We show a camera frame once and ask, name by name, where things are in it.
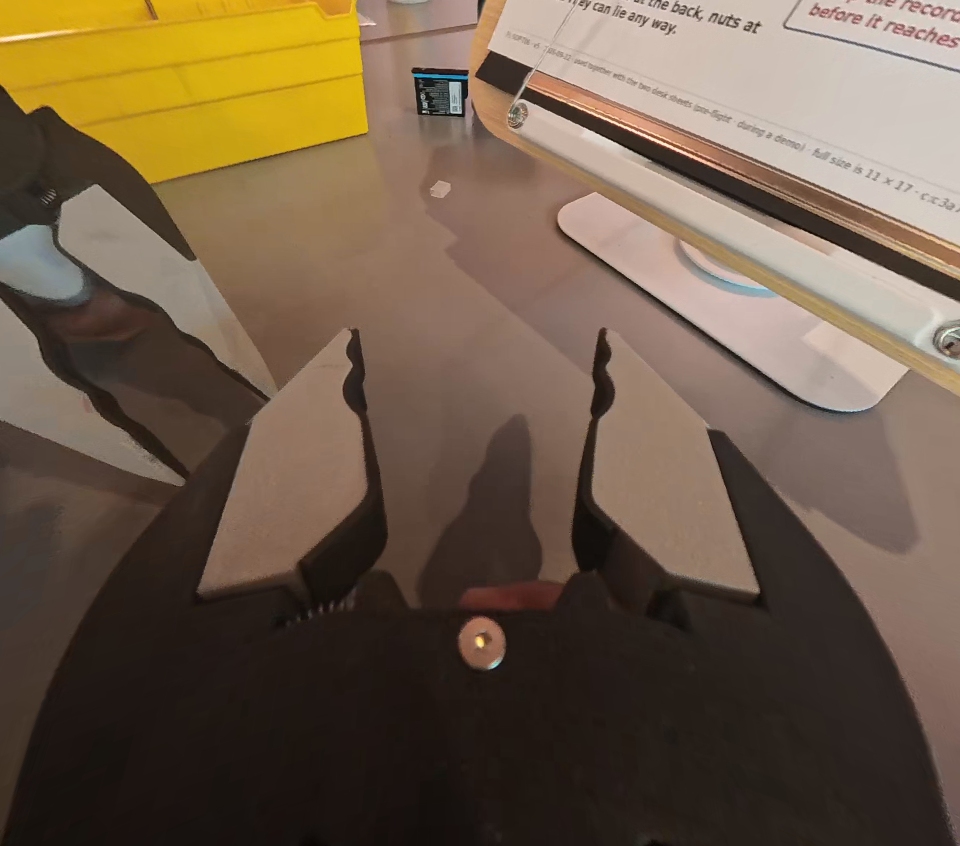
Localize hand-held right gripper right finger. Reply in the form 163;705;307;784
571;327;762;608

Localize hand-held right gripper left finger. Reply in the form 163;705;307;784
196;327;389;608

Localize yellow plastic bin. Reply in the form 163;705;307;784
0;0;371;185

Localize black camera battery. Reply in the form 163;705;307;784
410;66;474;118

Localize printed instruction sheet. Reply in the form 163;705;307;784
487;0;960;220

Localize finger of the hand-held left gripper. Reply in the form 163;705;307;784
52;184;280;406
0;225;190;488

